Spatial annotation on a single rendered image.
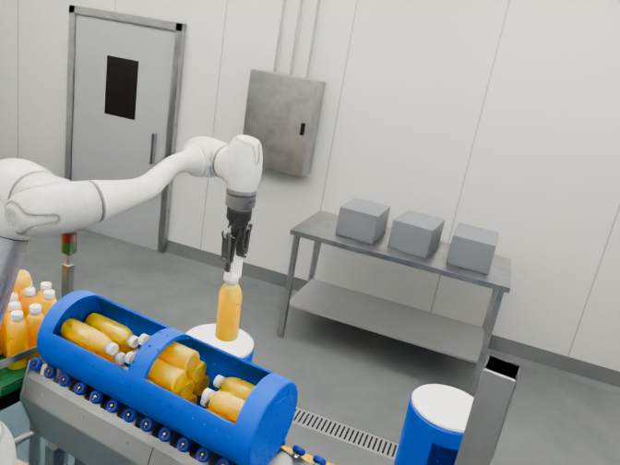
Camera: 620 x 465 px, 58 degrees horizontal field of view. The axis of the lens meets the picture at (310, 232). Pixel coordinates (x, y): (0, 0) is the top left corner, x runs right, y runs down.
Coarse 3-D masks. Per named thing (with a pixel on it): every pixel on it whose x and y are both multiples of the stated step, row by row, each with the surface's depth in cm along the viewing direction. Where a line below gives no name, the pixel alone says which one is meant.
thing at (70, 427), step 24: (24, 384) 202; (72, 384) 199; (24, 408) 205; (48, 408) 197; (72, 408) 193; (120, 408) 191; (48, 432) 208; (72, 432) 195; (96, 432) 188; (120, 432) 184; (96, 456) 195; (120, 456) 184; (144, 456) 180; (168, 456) 176; (192, 456) 175; (216, 456) 177; (288, 456) 182
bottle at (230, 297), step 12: (228, 288) 173; (240, 288) 176; (228, 300) 173; (240, 300) 176; (228, 312) 175; (240, 312) 178; (216, 324) 179; (228, 324) 176; (216, 336) 179; (228, 336) 177
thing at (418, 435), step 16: (416, 416) 199; (416, 432) 200; (432, 432) 195; (448, 432) 192; (400, 448) 209; (416, 448) 200; (432, 448) 227; (448, 448) 223; (400, 464) 208; (416, 464) 201; (432, 464) 228; (448, 464) 224
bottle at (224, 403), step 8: (216, 392) 170; (224, 392) 170; (208, 400) 171; (216, 400) 168; (224, 400) 167; (232, 400) 167; (240, 400) 167; (216, 408) 167; (224, 408) 166; (232, 408) 165; (240, 408) 165; (224, 416) 167; (232, 416) 165
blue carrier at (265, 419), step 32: (64, 320) 199; (128, 320) 208; (64, 352) 186; (160, 352) 176; (224, 352) 183; (96, 384) 183; (128, 384) 174; (256, 384) 187; (288, 384) 169; (160, 416) 172; (192, 416) 165; (256, 416) 158; (288, 416) 177; (224, 448) 162; (256, 448) 161
